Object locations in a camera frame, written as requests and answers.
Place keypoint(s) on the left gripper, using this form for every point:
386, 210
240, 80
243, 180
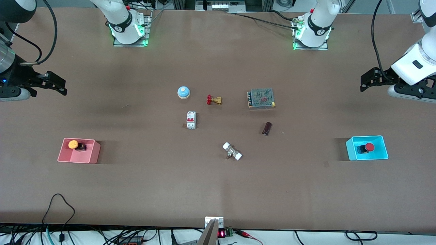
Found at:
382, 77

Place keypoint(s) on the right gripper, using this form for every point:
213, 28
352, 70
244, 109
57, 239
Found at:
21, 76

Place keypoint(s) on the yellow push button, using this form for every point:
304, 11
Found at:
75, 145

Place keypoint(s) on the red push button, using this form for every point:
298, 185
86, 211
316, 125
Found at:
367, 147

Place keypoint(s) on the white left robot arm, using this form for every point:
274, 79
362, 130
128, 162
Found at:
316, 23

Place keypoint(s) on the cyan plastic bin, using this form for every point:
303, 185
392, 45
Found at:
381, 154

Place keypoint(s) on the pink plastic bin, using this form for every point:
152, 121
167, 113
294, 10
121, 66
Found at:
88, 154

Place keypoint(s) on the aluminium table corner profile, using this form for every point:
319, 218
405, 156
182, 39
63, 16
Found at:
416, 17

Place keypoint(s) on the metal mesh power supply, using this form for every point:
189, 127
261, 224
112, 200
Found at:
261, 98

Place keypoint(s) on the dark brown cylinder capacitor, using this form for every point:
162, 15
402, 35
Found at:
267, 128

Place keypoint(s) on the blue service bell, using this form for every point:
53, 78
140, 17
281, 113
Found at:
183, 92

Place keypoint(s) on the white red circuit breaker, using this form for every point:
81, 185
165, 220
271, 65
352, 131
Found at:
191, 120

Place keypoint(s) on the metal fitting white caps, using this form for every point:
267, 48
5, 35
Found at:
232, 151

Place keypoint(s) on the orange power strip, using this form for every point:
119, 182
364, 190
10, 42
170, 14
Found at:
131, 240

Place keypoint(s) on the red alligator clip lead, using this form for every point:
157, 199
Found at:
248, 234

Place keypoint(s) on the red digit display module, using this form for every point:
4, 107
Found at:
224, 233

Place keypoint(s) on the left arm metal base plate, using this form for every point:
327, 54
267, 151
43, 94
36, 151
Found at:
323, 47

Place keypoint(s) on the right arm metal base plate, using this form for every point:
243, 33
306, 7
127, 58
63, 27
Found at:
147, 27

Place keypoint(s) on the aluminium frame with white device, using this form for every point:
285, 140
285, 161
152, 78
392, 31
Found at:
220, 5

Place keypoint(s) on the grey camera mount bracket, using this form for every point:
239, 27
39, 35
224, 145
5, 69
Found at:
213, 231

